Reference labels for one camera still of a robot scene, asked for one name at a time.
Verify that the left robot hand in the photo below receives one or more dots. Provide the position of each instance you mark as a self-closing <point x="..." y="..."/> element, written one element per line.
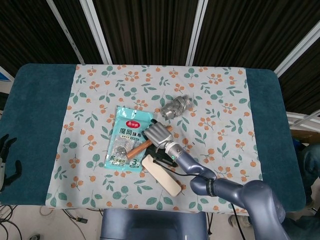
<point x="6" y="162"/>

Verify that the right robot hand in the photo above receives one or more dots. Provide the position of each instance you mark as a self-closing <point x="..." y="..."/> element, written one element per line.
<point x="158" y="135"/>

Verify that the wooden stick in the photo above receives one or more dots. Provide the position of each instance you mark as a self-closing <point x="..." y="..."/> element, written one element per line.
<point x="138" y="148"/>

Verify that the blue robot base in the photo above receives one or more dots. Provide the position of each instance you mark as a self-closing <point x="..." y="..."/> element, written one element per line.
<point x="155" y="225"/>

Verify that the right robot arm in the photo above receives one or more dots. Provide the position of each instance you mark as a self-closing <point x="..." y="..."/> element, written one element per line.
<point x="225" y="190"/>

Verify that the black flat card holder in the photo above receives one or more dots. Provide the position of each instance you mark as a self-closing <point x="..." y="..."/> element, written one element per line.
<point x="160" y="156"/>

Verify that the teal cleaning cloth package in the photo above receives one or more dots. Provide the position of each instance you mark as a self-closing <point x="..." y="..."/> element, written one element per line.
<point x="130" y="140"/>

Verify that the floral tablecloth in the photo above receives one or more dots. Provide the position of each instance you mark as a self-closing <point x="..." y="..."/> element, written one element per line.
<point x="160" y="100"/>

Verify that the cream oblong case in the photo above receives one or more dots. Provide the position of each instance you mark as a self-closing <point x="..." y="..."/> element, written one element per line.
<point x="161" y="175"/>

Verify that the teal table cover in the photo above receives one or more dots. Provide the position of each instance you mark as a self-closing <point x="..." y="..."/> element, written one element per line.
<point x="30" y="130"/>

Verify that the small black floor device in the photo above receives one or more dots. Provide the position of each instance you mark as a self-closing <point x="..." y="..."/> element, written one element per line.
<point x="82" y="220"/>

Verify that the white aluminium frame post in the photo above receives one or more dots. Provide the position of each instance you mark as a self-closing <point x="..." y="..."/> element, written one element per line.
<point x="96" y="31"/>
<point x="66" y="31"/>
<point x="297" y="50"/>
<point x="197" y="32"/>

